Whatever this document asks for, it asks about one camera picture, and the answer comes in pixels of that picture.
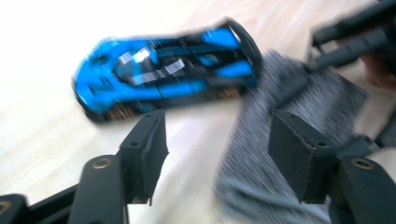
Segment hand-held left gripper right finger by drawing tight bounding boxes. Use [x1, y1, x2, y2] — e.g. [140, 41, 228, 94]
[267, 108, 340, 205]

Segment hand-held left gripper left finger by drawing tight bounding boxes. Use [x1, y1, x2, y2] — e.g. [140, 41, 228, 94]
[119, 108, 170, 207]

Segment grey cloth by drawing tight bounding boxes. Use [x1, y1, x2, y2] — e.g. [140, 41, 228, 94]
[214, 49, 370, 224]

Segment blue toy car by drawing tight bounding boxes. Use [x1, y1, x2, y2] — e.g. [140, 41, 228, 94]
[71, 18, 264, 124]

